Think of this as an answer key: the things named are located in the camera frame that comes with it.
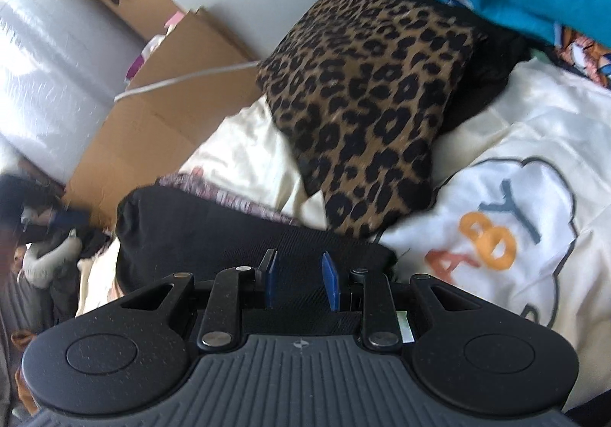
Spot white cable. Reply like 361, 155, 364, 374
113, 60, 262, 104

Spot black garment with white logo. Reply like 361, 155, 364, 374
115, 183, 398, 337

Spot white purple refill pouch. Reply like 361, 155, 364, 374
125, 11, 186, 80

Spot flat cardboard sheet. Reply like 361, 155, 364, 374
62, 7, 270, 230

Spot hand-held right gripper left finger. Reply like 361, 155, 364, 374
121, 249, 279, 353

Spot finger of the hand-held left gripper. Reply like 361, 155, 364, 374
47, 208, 92, 233

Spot grey neck pillow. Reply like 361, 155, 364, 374
20, 227, 83, 290

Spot leopard print garment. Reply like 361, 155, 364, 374
254, 0, 484, 238

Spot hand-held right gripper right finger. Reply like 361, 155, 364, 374
322, 251, 481, 353

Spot black folded cloth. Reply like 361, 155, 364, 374
430, 0, 532, 134

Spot cream bear print bed sheet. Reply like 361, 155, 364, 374
76, 55, 611, 413

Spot grey plastic wrapped panel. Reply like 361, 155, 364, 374
0, 0, 150, 191

